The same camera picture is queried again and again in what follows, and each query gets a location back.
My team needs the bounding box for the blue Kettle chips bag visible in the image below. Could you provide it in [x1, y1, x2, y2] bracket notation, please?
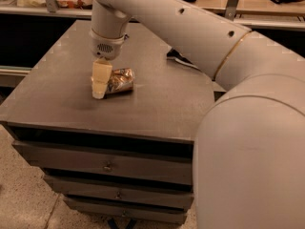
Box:
[166, 49, 199, 71]

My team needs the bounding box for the bottom grey drawer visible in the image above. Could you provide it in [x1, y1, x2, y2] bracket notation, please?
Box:
[64, 197, 187, 224]

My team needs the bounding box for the metal railing with brackets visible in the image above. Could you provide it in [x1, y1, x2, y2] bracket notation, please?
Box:
[0, 0, 305, 31]

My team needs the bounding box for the grey drawer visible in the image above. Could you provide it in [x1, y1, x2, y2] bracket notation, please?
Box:
[64, 197, 187, 224]
[12, 140, 193, 185]
[44, 175, 193, 210]

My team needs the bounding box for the grey drawer cabinet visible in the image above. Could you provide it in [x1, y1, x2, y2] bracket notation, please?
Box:
[1, 21, 214, 214]

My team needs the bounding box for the top grey drawer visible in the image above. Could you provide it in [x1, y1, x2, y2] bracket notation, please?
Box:
[12, 140, 193, 185]

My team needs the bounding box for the middle grey drawer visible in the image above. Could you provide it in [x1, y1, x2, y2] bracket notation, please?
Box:
[44, 175, 193, 210]

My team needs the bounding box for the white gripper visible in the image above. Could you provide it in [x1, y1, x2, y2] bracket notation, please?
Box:
[90, 30, 125, 99]

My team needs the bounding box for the orange soda can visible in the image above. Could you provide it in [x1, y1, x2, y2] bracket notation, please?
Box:
[106, 68, 134, 94]

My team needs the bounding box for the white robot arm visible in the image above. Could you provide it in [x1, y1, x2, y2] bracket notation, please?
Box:
[91, 0, 305, 229]

